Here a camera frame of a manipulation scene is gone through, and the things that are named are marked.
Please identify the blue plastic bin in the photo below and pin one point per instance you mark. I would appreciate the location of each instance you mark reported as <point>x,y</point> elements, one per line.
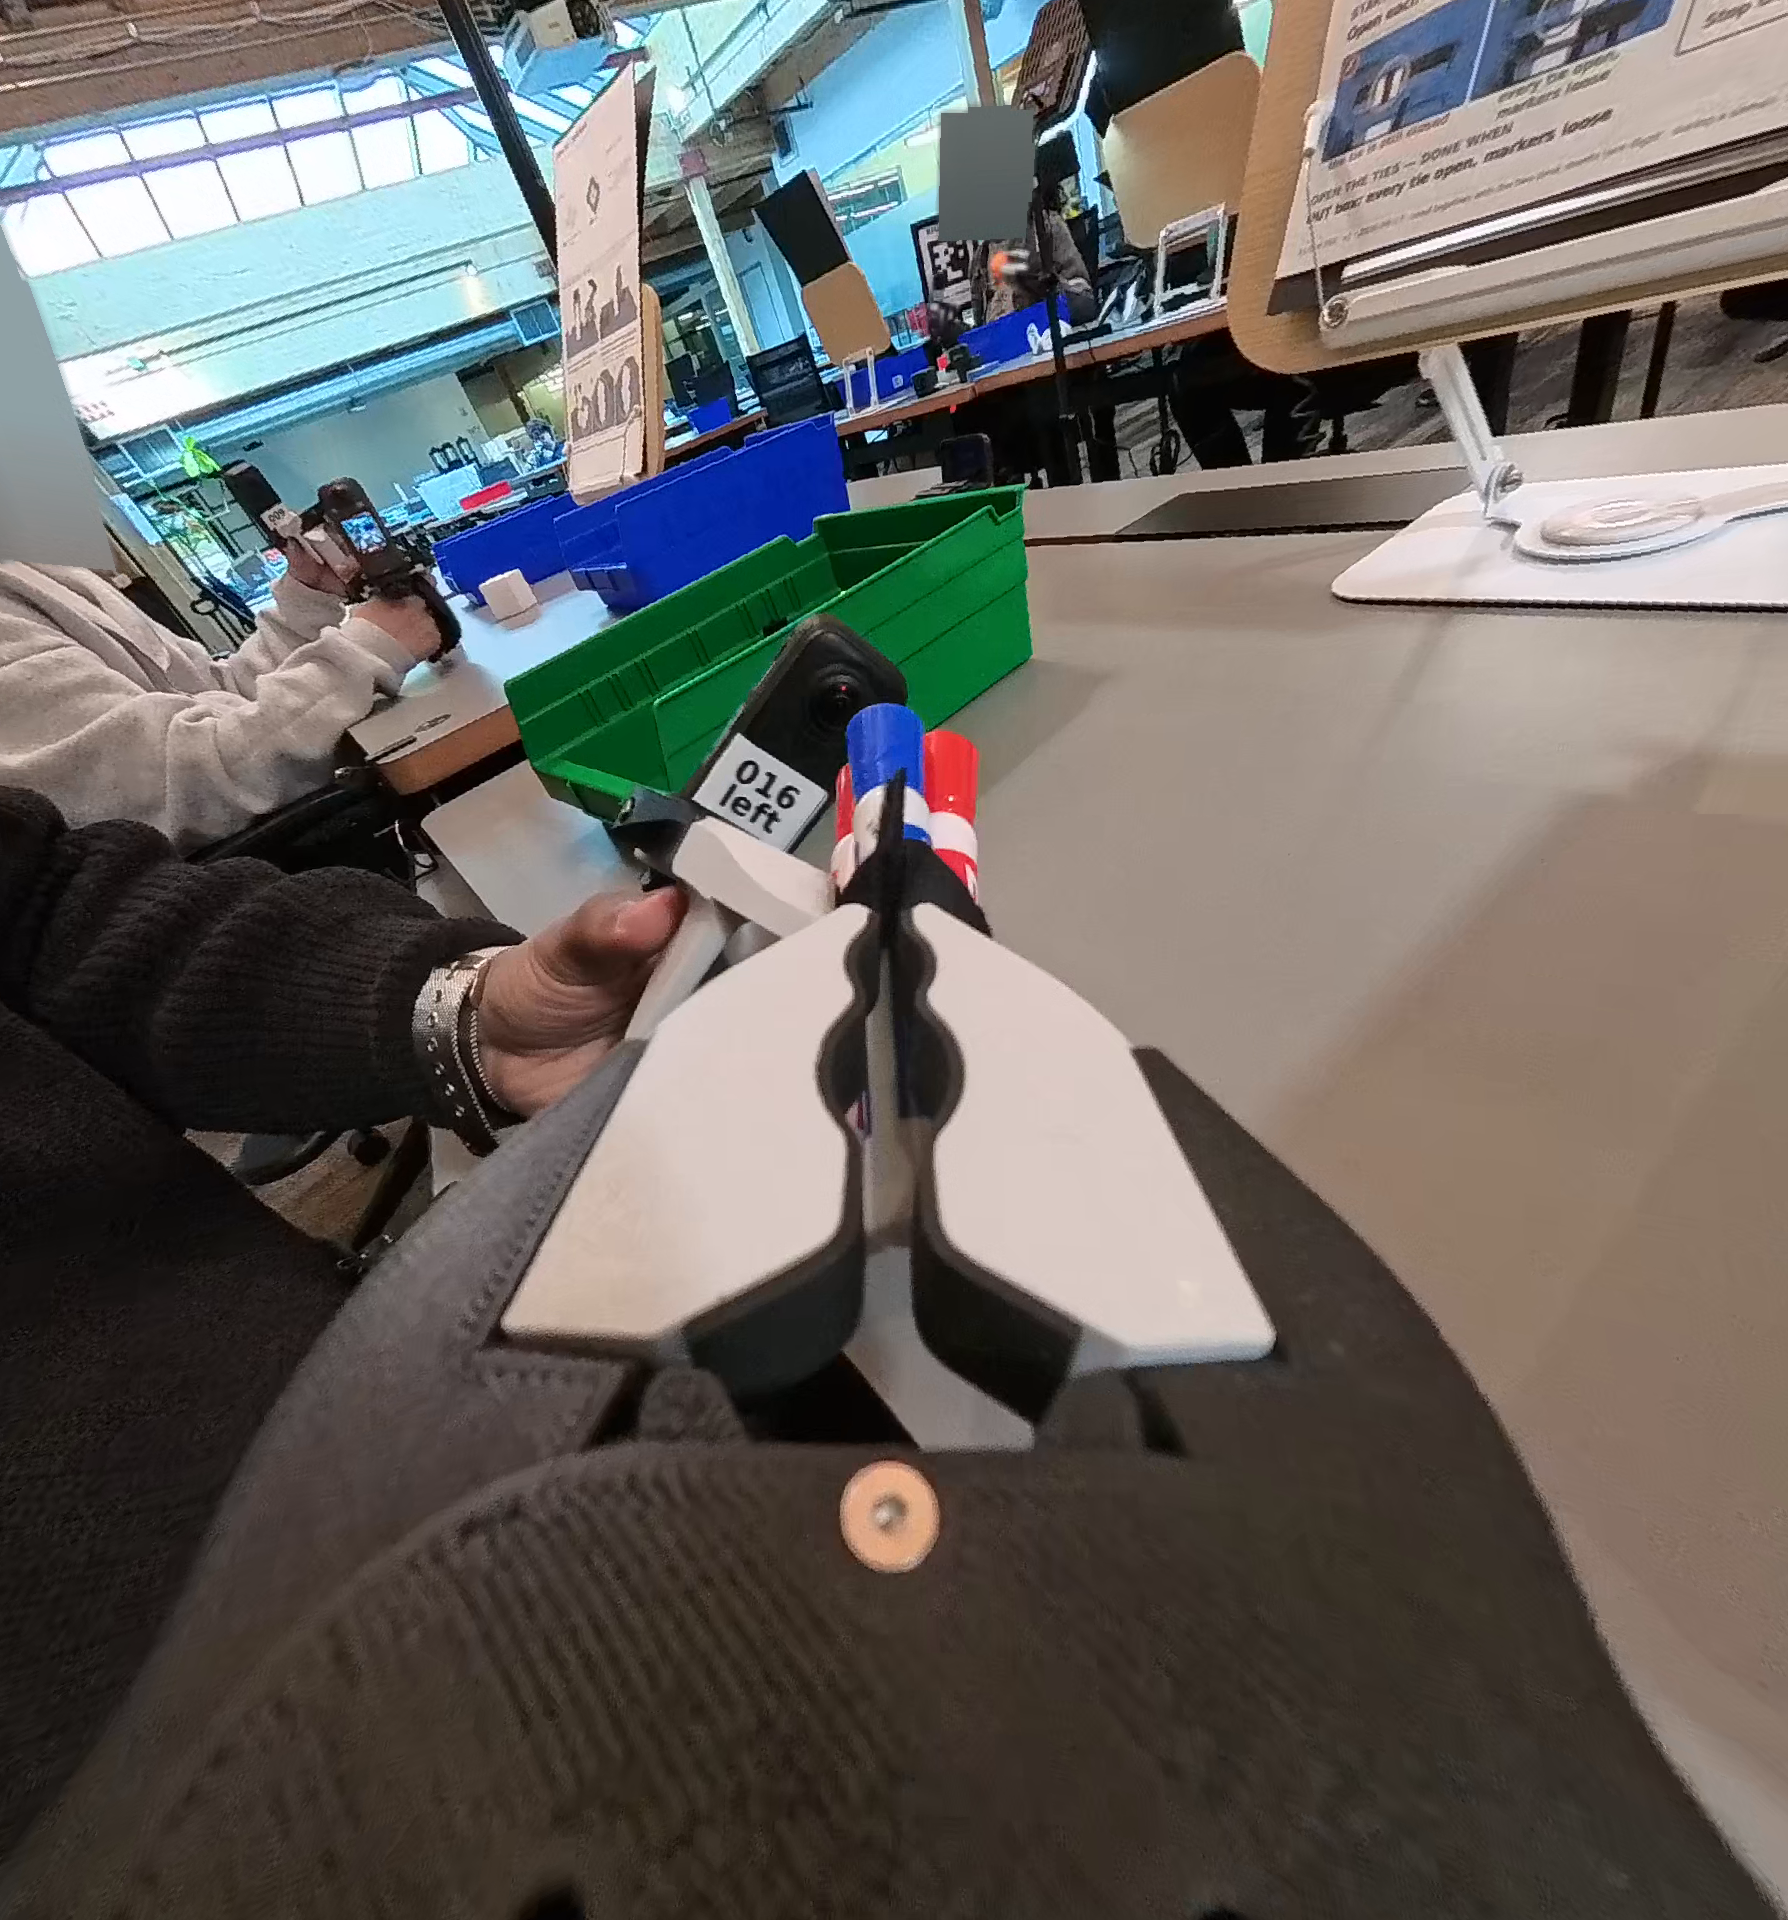
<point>730,508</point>
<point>496,548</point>

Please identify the small white box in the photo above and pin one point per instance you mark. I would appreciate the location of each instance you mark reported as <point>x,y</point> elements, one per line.
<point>510,597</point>

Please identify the white ceiling projector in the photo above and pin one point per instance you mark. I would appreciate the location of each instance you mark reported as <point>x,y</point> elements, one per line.
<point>556,37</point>

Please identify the person's black sweater torso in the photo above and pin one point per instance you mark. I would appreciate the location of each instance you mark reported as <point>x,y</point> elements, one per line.
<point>84,1425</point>

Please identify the black monitor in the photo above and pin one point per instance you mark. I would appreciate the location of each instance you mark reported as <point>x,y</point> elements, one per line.
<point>1165,46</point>

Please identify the green plastic bin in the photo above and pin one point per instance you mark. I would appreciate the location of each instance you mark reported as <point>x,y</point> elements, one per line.
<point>864,600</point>

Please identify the person's left hand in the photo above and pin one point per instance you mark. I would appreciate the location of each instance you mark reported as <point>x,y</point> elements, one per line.
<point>564,1006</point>

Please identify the person's left forearm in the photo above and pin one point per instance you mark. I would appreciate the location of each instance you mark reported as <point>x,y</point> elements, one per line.
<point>204,961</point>

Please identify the black steel pole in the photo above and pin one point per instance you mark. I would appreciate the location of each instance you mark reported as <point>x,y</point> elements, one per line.
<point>505,135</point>

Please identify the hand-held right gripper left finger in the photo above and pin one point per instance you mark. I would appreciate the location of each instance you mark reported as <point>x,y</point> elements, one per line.
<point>685,1184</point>

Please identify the red dry erase marker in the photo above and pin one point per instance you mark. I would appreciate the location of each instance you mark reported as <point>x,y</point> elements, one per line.
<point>953,779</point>

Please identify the blue dry erase marker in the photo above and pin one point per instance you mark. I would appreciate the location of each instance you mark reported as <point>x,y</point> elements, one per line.
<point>879,751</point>

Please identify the grey desk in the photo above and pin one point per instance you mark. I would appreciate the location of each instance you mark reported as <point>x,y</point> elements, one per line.
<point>1435,974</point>

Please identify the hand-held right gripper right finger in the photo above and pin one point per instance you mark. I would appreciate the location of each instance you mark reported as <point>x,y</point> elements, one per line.
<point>1090,1184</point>

